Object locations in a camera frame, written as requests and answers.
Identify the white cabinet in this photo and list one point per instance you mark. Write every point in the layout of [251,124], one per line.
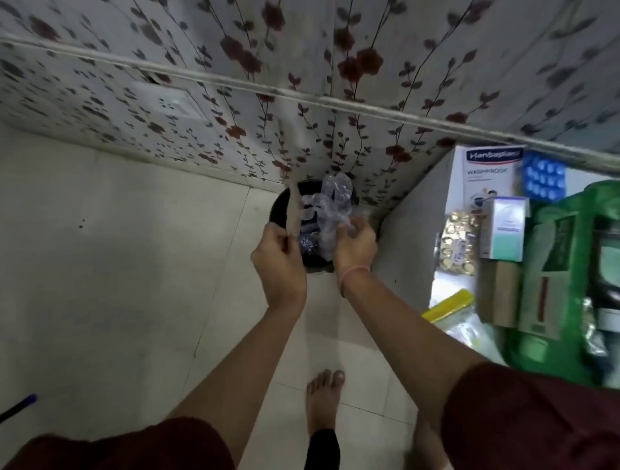
[411,242]

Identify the maroon left sleeve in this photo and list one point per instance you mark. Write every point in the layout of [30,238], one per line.
[135,448]

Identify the shiny blue wrapper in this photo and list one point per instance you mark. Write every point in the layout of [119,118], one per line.
[307,243]

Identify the person's left foot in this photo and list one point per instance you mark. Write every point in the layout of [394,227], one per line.
[323,399]

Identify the black trouser leg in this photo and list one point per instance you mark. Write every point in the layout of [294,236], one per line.
[322,450]

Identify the maroon sleeve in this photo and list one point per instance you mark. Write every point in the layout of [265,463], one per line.
[533,421]
[135,448]

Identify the maroon right sleeve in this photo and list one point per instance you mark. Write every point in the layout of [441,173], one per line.
[533,421]

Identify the green white paper packet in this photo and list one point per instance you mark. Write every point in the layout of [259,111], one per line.
[550,276]

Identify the blue pen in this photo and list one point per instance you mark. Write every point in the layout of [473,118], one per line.
[19,406]

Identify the green plastic bag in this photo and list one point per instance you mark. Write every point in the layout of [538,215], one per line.
[576,348]

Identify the white bandage box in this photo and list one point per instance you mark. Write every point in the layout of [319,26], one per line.
[489,174]

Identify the person's right forearm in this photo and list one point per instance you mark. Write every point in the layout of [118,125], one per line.
[411,339]

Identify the clear yellow-zip bag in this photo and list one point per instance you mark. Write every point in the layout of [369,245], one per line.
[460,319]

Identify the black round trash bin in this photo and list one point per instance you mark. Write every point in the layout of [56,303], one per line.
[286,203]

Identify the small white teal box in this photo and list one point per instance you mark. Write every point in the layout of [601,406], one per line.
[503,227]

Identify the blue blister pack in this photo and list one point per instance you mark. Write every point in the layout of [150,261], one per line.
[545,176]

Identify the person's left forearm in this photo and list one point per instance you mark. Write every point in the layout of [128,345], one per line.
[242,373]

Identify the pink wristband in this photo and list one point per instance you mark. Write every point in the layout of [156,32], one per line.
[351,273]

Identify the gold blister pack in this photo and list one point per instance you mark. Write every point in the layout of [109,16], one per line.
[457,242]

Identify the white wall socket plate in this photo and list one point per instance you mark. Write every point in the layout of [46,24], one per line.
[164,102]

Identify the person's right hand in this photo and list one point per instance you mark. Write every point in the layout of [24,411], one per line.
[356,252]

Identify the person's left hand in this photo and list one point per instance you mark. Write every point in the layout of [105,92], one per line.
[278,271]

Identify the person's right fingers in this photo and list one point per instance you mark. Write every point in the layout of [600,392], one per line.
[356,226]

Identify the beige paper strip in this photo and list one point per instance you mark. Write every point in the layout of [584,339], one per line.
[293,208]

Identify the clear plastic wrapper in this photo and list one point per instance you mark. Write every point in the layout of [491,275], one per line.
[329,208]

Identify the brown cardboard box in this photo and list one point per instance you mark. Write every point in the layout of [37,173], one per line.
[499,293]

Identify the white wall conduit pipe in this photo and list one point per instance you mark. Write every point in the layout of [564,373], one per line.
[310,99]

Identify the person's left fingers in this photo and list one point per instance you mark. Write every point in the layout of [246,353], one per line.
[280,235]

